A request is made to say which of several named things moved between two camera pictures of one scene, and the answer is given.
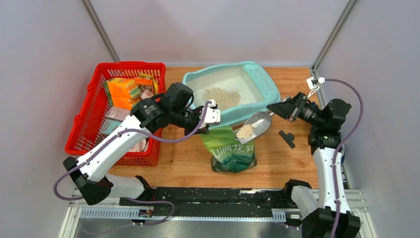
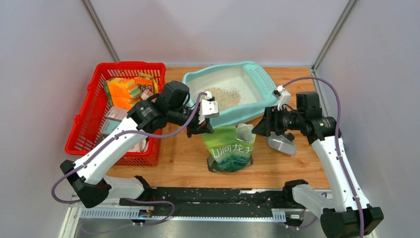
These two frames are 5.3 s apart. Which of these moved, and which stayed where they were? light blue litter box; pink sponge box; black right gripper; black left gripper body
Moved: black right gripper
Stayed: light blue litter box; black left gripper body; pink sponge box
